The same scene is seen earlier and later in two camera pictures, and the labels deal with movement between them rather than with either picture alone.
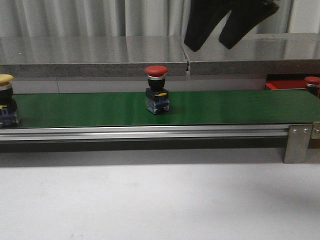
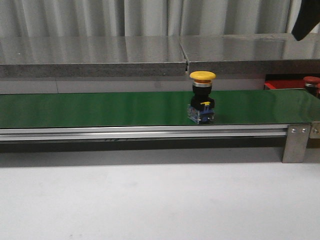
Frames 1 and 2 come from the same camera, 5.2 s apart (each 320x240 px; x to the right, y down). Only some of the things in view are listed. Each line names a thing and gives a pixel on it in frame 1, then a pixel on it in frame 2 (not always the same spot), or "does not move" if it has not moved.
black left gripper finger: (204, 16) → (308, 18)
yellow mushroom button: (8, 104) → (201, 111)
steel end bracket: (315, 134) does not move
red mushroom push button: (312, 84) does not move
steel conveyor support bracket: (297, 143) does not move
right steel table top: (281, 53) does not move
